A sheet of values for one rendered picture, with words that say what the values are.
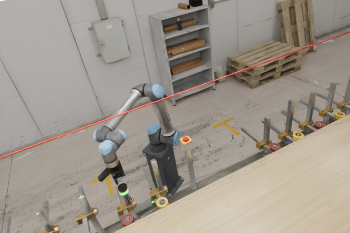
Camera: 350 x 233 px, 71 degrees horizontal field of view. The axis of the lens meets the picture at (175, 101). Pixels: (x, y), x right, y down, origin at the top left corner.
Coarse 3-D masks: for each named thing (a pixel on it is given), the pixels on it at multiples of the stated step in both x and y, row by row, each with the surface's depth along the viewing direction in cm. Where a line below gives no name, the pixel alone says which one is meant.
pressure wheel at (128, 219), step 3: (123, 216) 162; (126, 216) 162; (129, 216) 162; (132, 216) 161; (123, 219) 160; (126, 219) 160; (129, 219) 160; (132, 219) 159; (123, 222) 159; (126, 222) 159; (129, 222) 158; (132, 222) 159; (123, 225) 159; (126, 225) 157
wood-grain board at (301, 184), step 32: (320, 128) 207; (288, 160) 183; (320, 160) 179; (224, 192) 167; (256, 192) 164; (288, 192) 160; (320, 192) 157; (160, 224) 154; (192, 224) 151; (224, 224) 148; (256, 224) 146; (288, 224) 143; (320, 224) 140
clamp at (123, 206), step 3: (132, 201) 176; (123, 204) 175; (126, 204) 174; (132, 204) 174; (135, 204) 175; (120, 207) 173; (123, 207) 173; (126, 207) 172; (129, 207) 173; (132, 207) 174; (135, 207) 175; (117, 210) 171; (120, 210) 171; (123, 210) 172; (129, 210) 174; (120, 213) 172
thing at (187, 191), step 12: (288, 144) 224; (252, 156) 218; (264, 156) 216; (228, 168) 211; (240, 168) 209; (204, 180) 203; (216, 180) 201; (180, 192) 197; (192, 192) 195; (156, 204) 190; (168, 204) 189; (144, 216) 183; (108, 228) 179; (120, 228) 178
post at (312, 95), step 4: (312, 92) 211; (312, 96) 211; (312, 100) 213; (308, 104) 218; (312, 104) 215; (308, 108) 220; (312, 108) 218; (308, 112) 221; (312, 112) 221; (308, 116) 223; (308, 120) 225
